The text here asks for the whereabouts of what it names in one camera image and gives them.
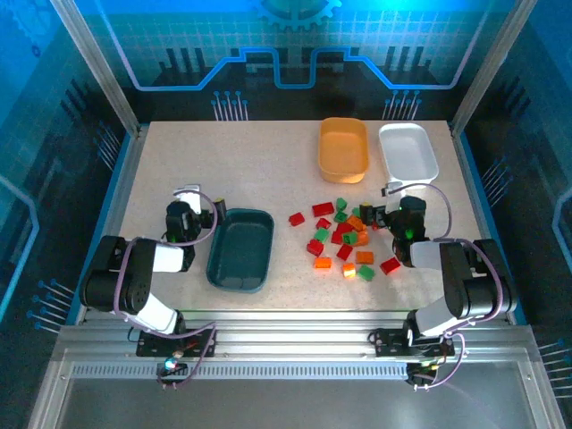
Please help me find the grey metal panel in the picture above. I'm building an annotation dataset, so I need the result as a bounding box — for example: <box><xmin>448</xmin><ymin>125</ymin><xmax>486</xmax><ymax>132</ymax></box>
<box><xmin>26</xmin><ymin>359</ymin><xmax>572</xmax><ymax>429</ymax></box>

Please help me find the teal plastic container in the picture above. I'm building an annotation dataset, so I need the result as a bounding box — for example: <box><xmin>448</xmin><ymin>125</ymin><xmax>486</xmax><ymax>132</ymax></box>
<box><xmin>206</xmin><ymin>207</ymin><xmax>275</xmax><ymax>295</ymax></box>

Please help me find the aluminium side rail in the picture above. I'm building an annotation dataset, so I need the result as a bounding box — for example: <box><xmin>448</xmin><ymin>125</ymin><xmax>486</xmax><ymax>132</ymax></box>
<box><xmin>450</xmin><ymin>127</ymin><xmax>526</xmax><ymax>325</ymax></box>
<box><xmin>74</xmin><ymin>127</ymin><xmax>149</xmax><ymax>324</ymax></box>

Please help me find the orange plastic container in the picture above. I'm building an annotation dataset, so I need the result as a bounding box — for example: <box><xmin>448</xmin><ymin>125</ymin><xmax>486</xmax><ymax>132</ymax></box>
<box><xmin>317</xmin><ymin>116</ymin><xmax>371</xmax><ymax>185</ymax></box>

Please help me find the aluminium frame post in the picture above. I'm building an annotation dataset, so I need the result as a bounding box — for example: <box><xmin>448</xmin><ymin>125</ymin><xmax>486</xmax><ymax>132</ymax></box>
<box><xmin>47</xmin><ymin>0</ymin><xmax>145</xmax><ymax>136</ymax></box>
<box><xmin>448</xmin><ymin>0</ymin><xmax>541</xmax><ymax>136</ymax></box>

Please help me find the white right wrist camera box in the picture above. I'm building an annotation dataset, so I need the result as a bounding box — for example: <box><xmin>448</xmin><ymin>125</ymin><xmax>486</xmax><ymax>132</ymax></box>
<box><xmin>381</xmin><ymin>180</ymin><xmax>406</xmax><ymax>200</ymax></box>

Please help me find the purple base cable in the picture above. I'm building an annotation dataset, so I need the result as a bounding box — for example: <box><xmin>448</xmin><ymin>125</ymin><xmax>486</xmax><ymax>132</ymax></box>
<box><xmin>409</xmin><ymin>332</ymin><xmax>468</xmax><ymax>391</ymax></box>
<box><xmin>156</xmin><ymin>322</ymin><xmax>219</xmax><ymax>391</ymax></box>

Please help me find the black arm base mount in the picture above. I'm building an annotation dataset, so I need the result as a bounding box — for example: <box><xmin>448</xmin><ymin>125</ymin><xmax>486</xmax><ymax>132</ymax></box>
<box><xmin>135</xmin><ymin>327</ymin><xmax>218</xmax><ymax>358</ymax></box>
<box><xmin>372</xmin><ymin>327</ymin><xmax>457</xmax><ymax>358</ymax></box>

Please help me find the white plastic container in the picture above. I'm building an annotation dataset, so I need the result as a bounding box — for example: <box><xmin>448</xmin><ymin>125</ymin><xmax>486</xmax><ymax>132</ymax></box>
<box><xmin>378</xmin><ymin>122</ymin><xmax>440</xmax><ymax>184</ymax></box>

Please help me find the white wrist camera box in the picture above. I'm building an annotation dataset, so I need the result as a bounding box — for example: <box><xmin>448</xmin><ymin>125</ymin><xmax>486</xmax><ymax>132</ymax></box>
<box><xmin>381</xmin><ymin>180</ymin><xmax>406</xmax><ymax>200</ymax></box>
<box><xmin>172</xmin><ymin>183</ymin><xmax>203</xmax><ymax>215</ymax></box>

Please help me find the small circuit board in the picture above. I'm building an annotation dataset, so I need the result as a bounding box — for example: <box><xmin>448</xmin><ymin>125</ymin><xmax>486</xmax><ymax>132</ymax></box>
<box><xmin>158</xmin><ymin>355</ymin><xmax>189</xmax><ymax>386</ymax></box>
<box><xmin>406</xmin><ymin>359</ymin><xmax>442</xmax><ymax>388</ymax></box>

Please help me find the aluminium mounting rail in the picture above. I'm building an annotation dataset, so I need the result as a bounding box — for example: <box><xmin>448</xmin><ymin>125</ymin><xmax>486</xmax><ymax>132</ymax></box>
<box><xmin>52</xmin><ymin>309</ymin><xmax>543</xmax><ymax>382</ymax></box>

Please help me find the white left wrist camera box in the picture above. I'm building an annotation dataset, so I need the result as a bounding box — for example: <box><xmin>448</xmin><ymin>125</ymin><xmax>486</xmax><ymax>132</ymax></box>
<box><xmin>172</xmin><ymin>183</ymin><xmax>203</xmax><ymax>215</ymax></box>

